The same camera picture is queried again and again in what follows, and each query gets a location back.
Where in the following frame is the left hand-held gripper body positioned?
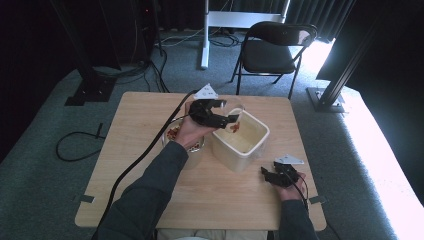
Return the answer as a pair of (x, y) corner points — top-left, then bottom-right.
(188, 83), (231, 130)

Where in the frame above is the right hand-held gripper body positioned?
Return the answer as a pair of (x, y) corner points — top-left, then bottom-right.
(266, 153), (305, 188)

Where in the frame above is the clear plastic cup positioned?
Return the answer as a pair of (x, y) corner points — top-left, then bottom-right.
(218, 96), (247, 135)

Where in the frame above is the white square plastic bin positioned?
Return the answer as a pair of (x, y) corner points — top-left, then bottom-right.
(211, 108), (271, 173)

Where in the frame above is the small round bowl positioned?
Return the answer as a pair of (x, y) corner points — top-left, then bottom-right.
(161, 116), (207, 170)

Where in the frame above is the person's right hand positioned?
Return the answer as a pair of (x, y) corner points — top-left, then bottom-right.
(277, 171), (308, 203)

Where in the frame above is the person's left hand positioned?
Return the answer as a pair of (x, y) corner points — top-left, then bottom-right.
(174, 101), (218, 150)

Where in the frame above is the black folding chair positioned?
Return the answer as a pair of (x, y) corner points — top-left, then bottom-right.
(230, 21), (319, 100)

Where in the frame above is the black metal stand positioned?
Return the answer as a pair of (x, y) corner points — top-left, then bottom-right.
(49, 0), (118, 107)
(306, 0), (392, 114)

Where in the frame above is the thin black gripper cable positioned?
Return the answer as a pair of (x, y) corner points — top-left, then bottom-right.
(289, 172), (310, 212)

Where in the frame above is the bundle of floor cables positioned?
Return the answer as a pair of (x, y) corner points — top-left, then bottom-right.
(93, 28), (241, 94)

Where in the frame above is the thick black gripper cable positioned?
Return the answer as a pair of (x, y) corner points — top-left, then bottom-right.
(95, 89), (200, 232)

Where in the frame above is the white desk frame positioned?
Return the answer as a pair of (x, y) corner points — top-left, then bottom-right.
(200, 0), (291, 70)

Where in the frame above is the black looped floor cable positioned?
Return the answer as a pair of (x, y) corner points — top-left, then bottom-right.
(55, 122), (107, 163)

